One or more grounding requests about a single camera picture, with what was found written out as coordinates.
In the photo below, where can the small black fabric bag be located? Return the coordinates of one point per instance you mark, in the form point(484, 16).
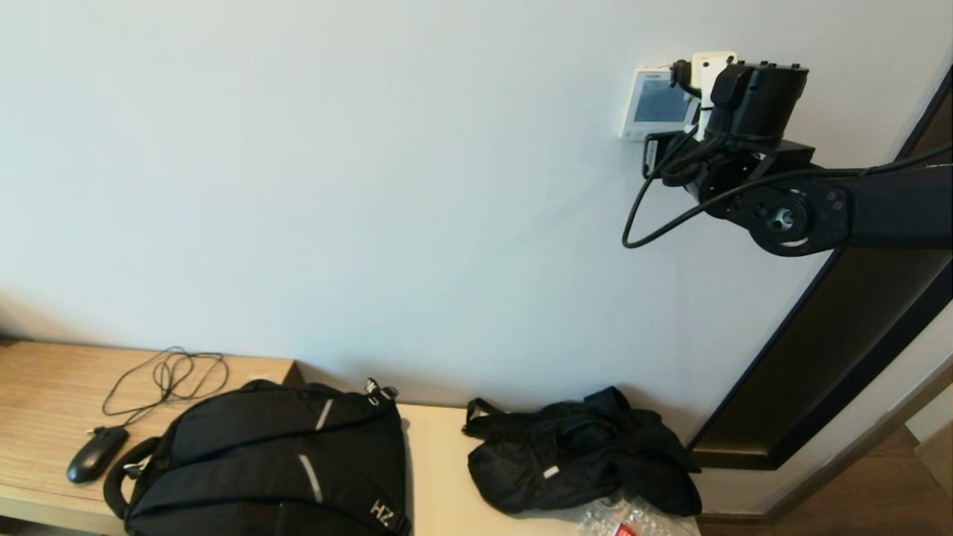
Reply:
point(573, 454)

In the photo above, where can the dark door frame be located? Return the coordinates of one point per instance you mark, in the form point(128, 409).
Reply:
point(841, 350)

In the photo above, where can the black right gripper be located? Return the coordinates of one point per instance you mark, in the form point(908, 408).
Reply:
point(759, 100)

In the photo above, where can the clear plastic bottle red label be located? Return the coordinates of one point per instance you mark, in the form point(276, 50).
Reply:
point(633, 521)

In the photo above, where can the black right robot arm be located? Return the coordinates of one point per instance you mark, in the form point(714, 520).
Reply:
point(893, 208)

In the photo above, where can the cream low cabinet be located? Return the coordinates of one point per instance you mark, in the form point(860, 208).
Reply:
point(439, 476)

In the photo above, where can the light wooden desk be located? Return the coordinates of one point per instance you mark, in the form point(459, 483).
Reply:
point(45, 387)

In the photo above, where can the black backpack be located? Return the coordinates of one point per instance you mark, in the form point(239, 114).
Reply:
point(260, 461)

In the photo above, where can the brown wooden baseboard strip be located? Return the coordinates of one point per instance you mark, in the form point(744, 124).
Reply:
point(860, 444)

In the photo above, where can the white wall thermostat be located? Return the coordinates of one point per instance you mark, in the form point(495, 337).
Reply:
point(655, 100)

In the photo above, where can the black computer mouse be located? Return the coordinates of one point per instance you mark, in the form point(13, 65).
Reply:
point(95, 455)

